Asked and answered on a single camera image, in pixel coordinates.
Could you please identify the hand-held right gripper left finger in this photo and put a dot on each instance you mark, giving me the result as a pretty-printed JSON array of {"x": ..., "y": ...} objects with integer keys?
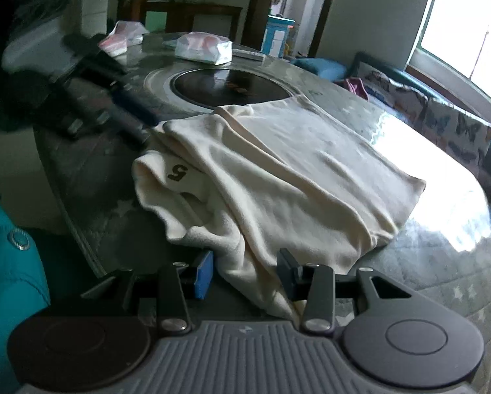
[{"x": 202, "y": 277}]

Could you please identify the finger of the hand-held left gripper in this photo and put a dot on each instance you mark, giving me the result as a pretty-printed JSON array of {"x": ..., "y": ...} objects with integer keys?
[
  {"x": 136, "y": 108},
  {"x": 101, "y": 59}
]

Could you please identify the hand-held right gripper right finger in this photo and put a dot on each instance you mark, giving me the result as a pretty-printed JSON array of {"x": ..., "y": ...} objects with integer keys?
[{"x": 287, "y": 273}]

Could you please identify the cream shirt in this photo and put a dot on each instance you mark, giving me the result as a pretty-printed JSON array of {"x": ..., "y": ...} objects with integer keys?
[{"x": 278, "y": 180}]

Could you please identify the white pink plastic bag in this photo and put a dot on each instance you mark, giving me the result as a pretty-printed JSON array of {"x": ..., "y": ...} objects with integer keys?
[{"x": 120, "y": 37}]

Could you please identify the white tissue pack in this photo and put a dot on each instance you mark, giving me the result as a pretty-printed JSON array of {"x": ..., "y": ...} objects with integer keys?
[{"x": 204, "y": 47}]

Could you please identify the dark wooden cabinet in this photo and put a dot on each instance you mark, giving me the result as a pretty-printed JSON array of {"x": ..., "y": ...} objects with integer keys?
[{"x": 188, "y": 16}]

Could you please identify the black round hotplate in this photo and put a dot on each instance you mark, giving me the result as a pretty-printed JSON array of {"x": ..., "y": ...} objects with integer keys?
[{"x": 233, "y": 86}]

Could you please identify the grey remote control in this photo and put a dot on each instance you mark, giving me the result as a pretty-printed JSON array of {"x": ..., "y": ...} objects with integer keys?
[{"x": 247, "y": 54}]

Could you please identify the blue white container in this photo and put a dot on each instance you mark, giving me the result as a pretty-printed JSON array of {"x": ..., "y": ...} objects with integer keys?
[{"x": 279, "y": 35}]

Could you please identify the blue pillow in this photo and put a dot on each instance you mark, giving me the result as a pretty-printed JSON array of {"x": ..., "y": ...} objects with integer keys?
[{"x": 320, "y": 68}]

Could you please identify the teal jacket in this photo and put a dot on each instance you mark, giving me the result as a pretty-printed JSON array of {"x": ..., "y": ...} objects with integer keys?
[{"x": 7, "y": 279}]

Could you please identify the pink cloth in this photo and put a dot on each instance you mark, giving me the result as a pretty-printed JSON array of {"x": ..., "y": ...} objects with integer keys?
[{"x": 354, "y": 87}]

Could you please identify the butterfly print sofa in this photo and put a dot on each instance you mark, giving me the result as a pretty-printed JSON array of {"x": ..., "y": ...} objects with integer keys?
[{"x": 434, "y": 119}]

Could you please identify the window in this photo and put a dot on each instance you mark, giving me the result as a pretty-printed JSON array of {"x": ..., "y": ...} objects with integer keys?
[{"x": 463, "y": 20}]

